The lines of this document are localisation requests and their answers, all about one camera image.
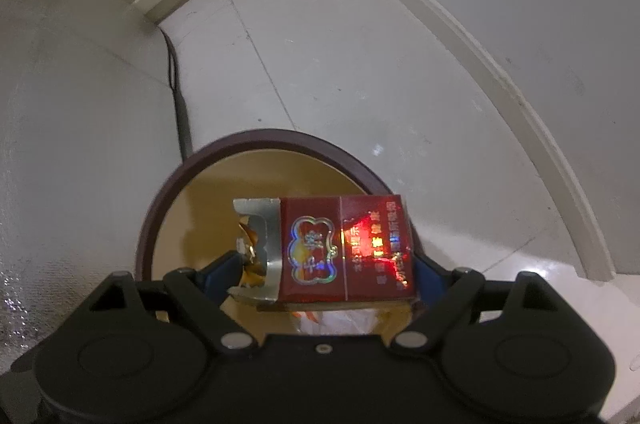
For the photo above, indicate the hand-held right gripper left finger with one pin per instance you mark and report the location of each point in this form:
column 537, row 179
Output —
column 220, row 275

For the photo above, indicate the red cigarette box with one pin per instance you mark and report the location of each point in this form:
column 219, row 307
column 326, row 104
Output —
column 350, row 249

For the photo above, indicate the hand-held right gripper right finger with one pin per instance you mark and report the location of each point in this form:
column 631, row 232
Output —
column 426, row 280

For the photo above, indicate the brown round trash bin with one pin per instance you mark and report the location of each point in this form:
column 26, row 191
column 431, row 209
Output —
column 270, row 136

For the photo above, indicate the cream baseboard strip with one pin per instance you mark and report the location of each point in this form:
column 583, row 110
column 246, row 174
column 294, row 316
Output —
column 500, row 68

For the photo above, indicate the white plastic bag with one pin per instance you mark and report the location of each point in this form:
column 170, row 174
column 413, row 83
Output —
column 350, row 322

